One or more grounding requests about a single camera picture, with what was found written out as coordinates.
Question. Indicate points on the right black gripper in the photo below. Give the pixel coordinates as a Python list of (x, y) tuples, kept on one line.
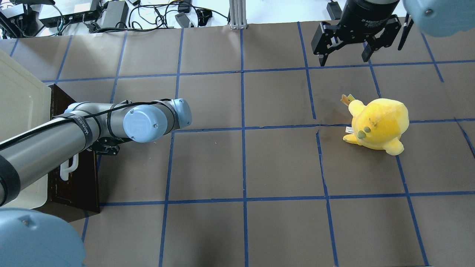
[(359, 16)]

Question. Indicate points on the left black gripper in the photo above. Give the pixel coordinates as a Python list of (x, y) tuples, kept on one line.
[(107, 145)]

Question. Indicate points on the white drawer handle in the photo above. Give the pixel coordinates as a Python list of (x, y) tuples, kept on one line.
[(68, 166)]

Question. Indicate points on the dark wooden drawer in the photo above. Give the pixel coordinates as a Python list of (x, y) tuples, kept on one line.
[(77, 197)]

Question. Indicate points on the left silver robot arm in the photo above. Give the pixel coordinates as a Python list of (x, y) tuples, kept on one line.
[(30, 238)]

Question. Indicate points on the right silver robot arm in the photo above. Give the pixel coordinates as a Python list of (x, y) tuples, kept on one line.
[(438, 18)]

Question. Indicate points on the yellow plush dinosaur toy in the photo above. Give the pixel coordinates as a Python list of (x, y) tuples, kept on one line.
[(377, 125)]

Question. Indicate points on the white cabinet box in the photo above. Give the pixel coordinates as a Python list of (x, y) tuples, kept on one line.
[(24, 104)]

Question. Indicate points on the black power adapter box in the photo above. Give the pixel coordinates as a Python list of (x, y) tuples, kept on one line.
[(115, 14)]

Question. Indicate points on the black electronics box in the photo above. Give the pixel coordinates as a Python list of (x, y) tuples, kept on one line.
[(65, 11)]

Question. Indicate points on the aluminium frame post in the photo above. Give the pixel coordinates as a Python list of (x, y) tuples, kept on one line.
[(237, 14)]

